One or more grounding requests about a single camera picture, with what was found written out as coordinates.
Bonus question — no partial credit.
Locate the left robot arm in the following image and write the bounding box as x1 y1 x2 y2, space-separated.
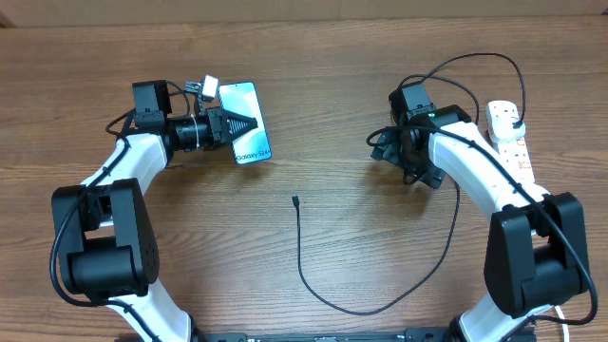
49 76 264 341

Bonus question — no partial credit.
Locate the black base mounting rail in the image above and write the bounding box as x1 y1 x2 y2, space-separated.
190 328 447 342

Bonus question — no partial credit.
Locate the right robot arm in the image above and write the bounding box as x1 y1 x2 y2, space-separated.
367 82 599 341

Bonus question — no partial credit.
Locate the white power strip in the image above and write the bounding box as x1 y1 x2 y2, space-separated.
484 99 536 184

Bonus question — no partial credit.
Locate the blue-screen Samsung smartphone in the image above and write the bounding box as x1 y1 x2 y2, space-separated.
218 82 272 165

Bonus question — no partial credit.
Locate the black USB charging cable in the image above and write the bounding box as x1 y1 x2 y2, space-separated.
292 52 527 316

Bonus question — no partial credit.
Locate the white charger plug adapter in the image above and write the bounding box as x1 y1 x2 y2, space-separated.
488 116 526 143

